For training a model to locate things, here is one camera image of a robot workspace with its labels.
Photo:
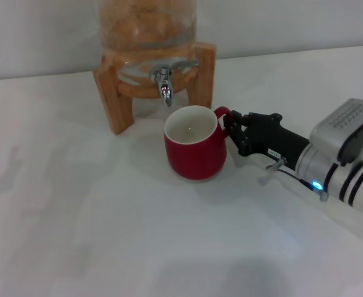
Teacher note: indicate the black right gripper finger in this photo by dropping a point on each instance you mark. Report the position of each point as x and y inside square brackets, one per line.
[238, 139]
[237, 116]

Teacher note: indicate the wooden dispenser stand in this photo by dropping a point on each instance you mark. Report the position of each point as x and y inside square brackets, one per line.
[111, 92]

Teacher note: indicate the red cup white inside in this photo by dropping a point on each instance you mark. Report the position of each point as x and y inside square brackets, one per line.
[194, 157]

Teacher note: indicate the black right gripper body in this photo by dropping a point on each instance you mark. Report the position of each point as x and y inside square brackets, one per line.
[271, 136]

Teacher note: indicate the clear glass dispenser jar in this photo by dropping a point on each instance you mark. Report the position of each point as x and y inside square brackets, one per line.
[147, 24]

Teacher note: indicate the chrome faucet with lever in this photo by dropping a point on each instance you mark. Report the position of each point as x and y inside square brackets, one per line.
[166, 91]

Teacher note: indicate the silver black wrist camera box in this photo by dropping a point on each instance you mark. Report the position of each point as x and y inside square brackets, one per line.
[345, 130]

